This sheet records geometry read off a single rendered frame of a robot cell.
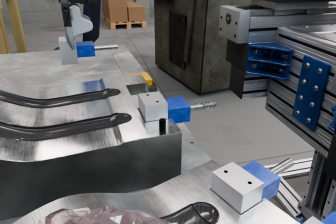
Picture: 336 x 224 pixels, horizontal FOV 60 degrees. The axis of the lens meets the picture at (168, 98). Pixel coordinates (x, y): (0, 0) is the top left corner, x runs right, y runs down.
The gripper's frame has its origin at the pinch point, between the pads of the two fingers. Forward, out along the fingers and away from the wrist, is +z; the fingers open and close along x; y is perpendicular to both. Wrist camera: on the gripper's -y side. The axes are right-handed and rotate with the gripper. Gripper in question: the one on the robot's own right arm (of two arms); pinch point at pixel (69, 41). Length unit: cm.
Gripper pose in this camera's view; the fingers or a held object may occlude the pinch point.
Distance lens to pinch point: 71.6
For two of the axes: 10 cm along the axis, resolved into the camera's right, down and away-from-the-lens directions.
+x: -3.1, -3.9, 8.7
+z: 0.0, 9.1, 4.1
